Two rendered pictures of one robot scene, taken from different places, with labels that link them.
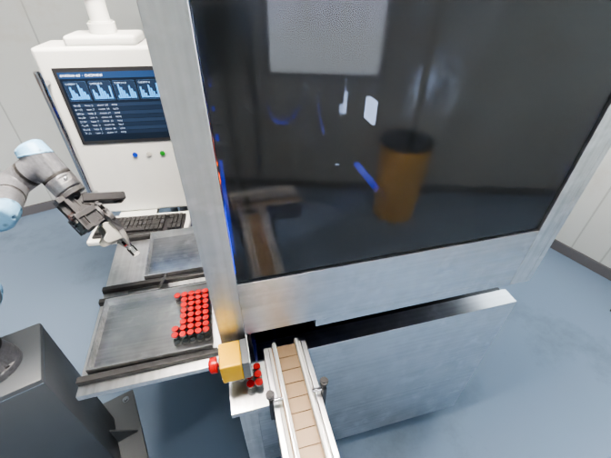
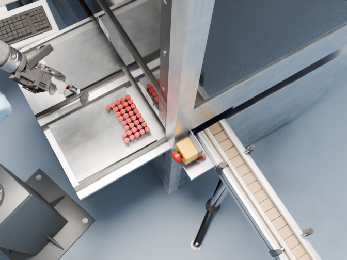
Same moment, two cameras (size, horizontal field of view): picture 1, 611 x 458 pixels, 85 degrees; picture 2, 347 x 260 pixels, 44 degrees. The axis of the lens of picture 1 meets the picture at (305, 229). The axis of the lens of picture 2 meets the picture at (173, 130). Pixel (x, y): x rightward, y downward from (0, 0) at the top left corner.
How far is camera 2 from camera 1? 0.81 m
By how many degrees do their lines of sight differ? 34
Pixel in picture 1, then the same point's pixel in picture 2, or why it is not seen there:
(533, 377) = not seen: outside the picture
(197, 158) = (193, 66)
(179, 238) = (65, 45)
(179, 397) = not seen: hidden behind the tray
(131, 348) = (94, 157)
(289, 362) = (219, 136)
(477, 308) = (338, 54)
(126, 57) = not seen: outside the picture
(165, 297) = (92, 109)
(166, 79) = (190, 42)
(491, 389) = (335, 86)
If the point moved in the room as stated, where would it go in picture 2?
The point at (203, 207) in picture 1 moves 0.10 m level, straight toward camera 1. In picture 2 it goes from (188, 85) to (210, 112)
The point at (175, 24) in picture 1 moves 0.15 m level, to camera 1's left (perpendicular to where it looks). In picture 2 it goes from (203, 18) to (133, 34)
